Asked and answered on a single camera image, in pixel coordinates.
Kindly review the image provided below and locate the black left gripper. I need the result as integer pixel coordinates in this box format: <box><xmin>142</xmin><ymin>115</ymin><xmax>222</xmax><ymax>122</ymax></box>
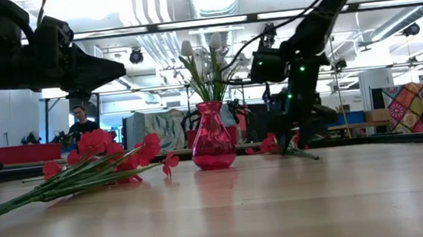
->
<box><xmin>32</xmin><ymin>16</ymin><xmax>130</xmax><ymax>98</ymax></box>

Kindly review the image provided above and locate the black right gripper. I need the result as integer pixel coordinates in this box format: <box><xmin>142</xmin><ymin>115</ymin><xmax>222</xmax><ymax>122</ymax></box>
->
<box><xmin>269</xmin><ymin>59</ymin><xmax>341</xmax><ymax>157</ymax></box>

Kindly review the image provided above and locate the red blossom flower bunch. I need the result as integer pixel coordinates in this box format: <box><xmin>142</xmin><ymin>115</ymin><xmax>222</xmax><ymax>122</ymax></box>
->
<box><xmin>243</xmin><ymin>128</ymin><xmax>321</xmax><ymax>167</ymax></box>
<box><xmin>0</xmin><ymin>122</ymin><xmax>185</xmax><ymax>225</ymax></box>

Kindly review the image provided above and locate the white artificial tulip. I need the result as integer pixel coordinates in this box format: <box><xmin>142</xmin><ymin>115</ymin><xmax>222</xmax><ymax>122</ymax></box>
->
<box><xmin>178</xmin><ymin>37</ymin><xmax>211</xmax><ymax>105</ymax></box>
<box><xmin>203</xmin><ymin>31</ymin><xmax>233</xmax><ymax>102</ymax></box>

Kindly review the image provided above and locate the white blossom flower bunch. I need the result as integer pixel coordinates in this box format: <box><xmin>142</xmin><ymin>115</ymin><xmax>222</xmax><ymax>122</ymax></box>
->
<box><xmin>190</xmin><ymin>47</ymin><xmax>243</xmax><ymax>104</ymax></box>

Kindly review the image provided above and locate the red glass vase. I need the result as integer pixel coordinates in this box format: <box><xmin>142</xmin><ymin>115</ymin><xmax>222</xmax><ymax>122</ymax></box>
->
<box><xmin>187</xmin><ymin>99</ymin><xmax>239</xmax><ymax>172</ymax></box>

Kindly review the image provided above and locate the black ceiling spotlight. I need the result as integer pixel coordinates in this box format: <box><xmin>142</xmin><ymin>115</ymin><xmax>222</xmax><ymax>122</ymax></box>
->
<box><xmin>259</xmin><ymin>22</ymin><xmax>280</xmax><ymax>52</ymax></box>
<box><xmin>127</xmin><ymin>47</ymin><xmax>145</xmax><ymax>66</ymax></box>
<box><xmin>402</xmin><ymin>21</ymin><xmax>421</xmax><ymax>38</ymax></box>

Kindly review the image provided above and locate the blue plastic bin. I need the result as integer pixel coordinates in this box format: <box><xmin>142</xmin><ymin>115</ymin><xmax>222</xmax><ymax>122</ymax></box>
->
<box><xmin>324</xmin><ymin>110</ymin><xmax>366</xmax><ymax>128</ymax></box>

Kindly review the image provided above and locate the person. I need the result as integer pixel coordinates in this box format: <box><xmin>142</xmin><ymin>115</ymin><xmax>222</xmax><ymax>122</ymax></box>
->
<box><xmin>64</xmin><ymin>103</ymin><xmax>102</xmax><ymax>147</ymax></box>

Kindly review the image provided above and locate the leaf print partition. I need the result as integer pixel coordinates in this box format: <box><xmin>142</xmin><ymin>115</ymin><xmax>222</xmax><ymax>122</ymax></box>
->
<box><xmin>122</xmin><ymin>106</ymin><xmax>200</xmax><ymax>156</ymax></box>

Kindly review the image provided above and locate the cardboard box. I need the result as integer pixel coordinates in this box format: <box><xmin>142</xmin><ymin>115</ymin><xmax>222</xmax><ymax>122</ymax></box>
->
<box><xmin>363</xmin><ymin>108</ymin><xmax>392</xmax><ymax>124</ymax></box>

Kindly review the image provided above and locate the white pillar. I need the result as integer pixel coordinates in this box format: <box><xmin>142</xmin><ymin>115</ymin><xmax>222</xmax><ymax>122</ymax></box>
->
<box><xmin>356</xmin><ymin>67</ymin><xmax>397</xmax><ymax>112</ymax></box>

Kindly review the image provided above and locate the colourful patchwork quilt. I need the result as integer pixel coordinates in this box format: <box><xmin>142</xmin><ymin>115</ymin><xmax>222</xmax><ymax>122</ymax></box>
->
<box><xmin>380</xmin><ymin>81</ymin><xmax>423</xmax><ymax>136</ymax></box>

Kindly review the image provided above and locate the black aluminium table frame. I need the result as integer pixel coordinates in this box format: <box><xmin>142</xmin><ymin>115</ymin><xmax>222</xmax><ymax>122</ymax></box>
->
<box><xmin>0</xmin><ymin>127</ymin><xmax>423</xmax><ymax>187</ymax></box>

